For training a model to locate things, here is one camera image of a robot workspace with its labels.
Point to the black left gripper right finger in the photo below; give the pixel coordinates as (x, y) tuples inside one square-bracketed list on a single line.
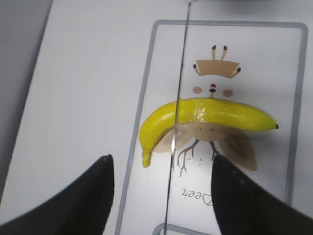
[(242, 207)]

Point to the white-handled kitchen knife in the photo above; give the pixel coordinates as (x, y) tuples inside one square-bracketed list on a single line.
[(175, 130)]

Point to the white grey-rimmed cutting board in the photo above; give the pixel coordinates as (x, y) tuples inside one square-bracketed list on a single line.
[(260, 64)]

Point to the yellow plastic banana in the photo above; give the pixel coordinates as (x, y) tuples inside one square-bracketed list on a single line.
[(198, 111)]

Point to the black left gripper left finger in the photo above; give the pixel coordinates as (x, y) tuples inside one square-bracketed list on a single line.
[(82, 208)]

